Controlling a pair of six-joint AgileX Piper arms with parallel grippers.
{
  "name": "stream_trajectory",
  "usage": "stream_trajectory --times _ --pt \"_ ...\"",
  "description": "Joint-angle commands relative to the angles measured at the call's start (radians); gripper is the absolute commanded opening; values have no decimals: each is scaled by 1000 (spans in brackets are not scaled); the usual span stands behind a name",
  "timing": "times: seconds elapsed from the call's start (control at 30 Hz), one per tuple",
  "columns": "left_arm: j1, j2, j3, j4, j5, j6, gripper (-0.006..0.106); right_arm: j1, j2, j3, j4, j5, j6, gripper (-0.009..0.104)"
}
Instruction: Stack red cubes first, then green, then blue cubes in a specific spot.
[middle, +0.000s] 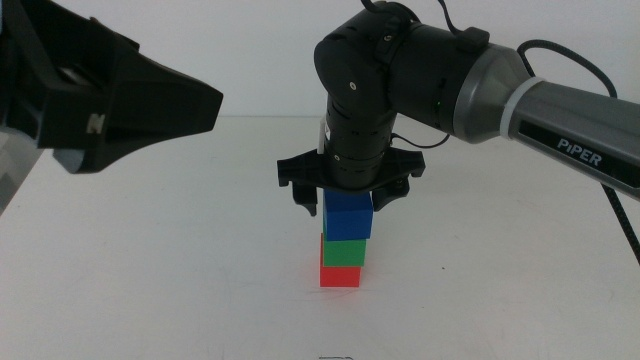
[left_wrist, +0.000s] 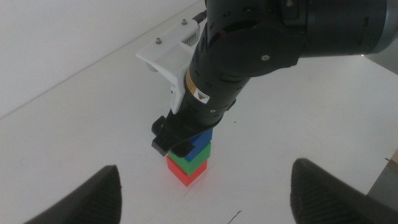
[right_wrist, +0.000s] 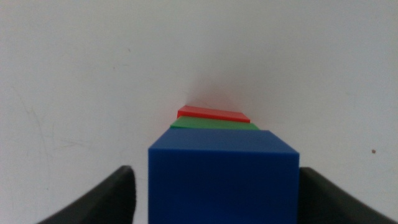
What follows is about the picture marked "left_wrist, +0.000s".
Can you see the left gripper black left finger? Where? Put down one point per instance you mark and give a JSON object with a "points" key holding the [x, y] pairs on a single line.
{"points": [[93, 202]]}

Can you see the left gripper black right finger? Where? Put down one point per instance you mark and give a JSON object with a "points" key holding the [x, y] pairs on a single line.
{"points": [[323, 199]]}

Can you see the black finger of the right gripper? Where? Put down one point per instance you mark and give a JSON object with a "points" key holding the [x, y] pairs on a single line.
{"points": [[183, 151]]}

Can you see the green cube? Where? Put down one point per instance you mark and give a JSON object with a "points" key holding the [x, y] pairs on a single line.
{"points": [[199, 161]]}

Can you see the blue cube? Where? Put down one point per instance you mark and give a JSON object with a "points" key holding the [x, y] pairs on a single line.
{"points": [[202, 143]]}

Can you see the red cube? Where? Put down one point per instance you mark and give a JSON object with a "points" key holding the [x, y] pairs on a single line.
{"points": [[186, 179]]}

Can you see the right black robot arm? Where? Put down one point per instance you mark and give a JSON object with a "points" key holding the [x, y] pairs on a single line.
{"points": [[280, 37]]}

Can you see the grey beige stand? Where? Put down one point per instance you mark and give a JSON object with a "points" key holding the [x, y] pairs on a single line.
{"points": [[388, 183]]}

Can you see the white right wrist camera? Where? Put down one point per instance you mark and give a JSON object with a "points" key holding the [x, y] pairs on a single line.
{"points": [[168, 56]]}

